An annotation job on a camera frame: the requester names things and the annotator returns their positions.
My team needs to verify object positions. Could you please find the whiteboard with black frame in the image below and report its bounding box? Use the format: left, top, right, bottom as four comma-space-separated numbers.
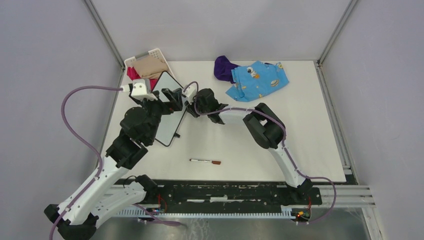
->
149, 70, 188, 147

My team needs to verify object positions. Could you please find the marker pen white barrel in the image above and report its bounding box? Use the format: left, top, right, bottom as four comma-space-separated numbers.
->
189, 158, 222, 165

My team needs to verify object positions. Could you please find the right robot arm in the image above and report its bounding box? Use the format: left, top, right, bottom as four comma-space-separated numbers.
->
182, 86, 313, 204

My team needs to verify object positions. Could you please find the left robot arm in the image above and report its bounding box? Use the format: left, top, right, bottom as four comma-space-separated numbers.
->
44, 85, 183, 240

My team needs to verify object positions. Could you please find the beige folded cloth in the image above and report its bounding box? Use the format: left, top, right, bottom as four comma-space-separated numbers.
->
133, 55, 169, 79

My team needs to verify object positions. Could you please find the purple cloth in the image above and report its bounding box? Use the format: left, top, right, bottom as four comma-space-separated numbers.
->
213, 55, 239, 84

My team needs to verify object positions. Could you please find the pink cloth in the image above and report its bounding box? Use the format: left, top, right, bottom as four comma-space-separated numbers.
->
126, 67, 159, 90

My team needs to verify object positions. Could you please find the white plastic basket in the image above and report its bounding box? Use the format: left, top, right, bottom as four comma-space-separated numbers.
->
124, 48, 174, 90

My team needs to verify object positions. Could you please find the blue patterned cloth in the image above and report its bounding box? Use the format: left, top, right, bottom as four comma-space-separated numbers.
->
225, 61, 289, 102

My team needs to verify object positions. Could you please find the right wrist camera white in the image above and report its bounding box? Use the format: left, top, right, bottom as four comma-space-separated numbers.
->
182, 86, 197, 101

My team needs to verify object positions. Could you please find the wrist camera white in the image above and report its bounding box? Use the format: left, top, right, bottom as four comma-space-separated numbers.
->
182, 86, 197, 101
128, 79, 158, 101

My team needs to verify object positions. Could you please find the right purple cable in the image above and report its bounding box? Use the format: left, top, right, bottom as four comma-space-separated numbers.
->
182, 81, 337, 225

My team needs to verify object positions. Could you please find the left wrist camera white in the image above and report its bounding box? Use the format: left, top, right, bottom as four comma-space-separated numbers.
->
128, 79, 158, 101

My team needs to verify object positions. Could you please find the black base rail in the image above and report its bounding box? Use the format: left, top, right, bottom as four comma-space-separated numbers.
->
109, 178, 323, 216

